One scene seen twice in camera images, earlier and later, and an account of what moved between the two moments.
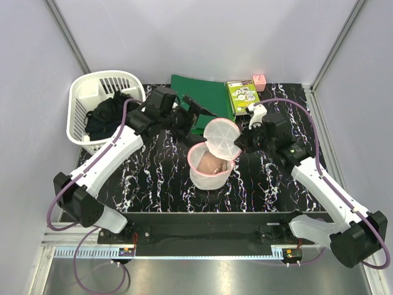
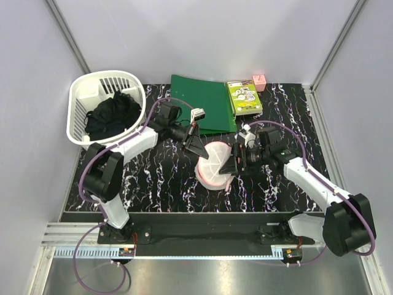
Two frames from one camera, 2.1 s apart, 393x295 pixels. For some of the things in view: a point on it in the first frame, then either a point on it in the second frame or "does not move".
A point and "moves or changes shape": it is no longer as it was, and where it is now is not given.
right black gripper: [243, 142] → [232, 166]
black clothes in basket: [107, 115] does not move
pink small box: [260, 82] does not move
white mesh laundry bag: [210, 163] moves or changes shape
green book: [242, 94] does not move
